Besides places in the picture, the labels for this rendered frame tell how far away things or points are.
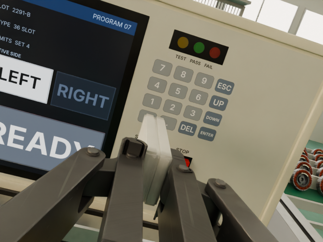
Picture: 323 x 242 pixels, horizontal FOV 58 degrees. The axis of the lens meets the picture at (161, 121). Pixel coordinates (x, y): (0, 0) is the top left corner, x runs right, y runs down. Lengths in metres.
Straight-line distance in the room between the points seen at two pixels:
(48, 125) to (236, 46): 0.17
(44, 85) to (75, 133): 0.05
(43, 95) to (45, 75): 0.02
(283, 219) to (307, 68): 0.22
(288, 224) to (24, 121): 0.33
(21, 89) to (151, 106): 0.11
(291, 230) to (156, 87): 0.26
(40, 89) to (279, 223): 0.32
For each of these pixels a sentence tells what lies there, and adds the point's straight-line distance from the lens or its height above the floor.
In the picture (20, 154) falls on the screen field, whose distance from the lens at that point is 0.29.
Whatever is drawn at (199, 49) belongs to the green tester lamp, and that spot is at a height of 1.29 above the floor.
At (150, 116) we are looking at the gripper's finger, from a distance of 0.20.
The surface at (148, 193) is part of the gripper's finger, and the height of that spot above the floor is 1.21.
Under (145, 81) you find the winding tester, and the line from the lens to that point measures 0.25.
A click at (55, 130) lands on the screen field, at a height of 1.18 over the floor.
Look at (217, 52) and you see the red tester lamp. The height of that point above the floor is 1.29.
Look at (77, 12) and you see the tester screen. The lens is 0.25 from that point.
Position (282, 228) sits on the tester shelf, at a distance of 0.41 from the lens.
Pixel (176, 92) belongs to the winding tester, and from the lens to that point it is 0.25.
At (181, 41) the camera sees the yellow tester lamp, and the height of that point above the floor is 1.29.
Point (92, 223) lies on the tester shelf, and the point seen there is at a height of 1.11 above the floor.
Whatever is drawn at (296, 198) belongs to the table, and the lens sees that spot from 1.62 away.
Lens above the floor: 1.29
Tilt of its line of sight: 16 degrees down
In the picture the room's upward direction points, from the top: 18 degrees clockwise
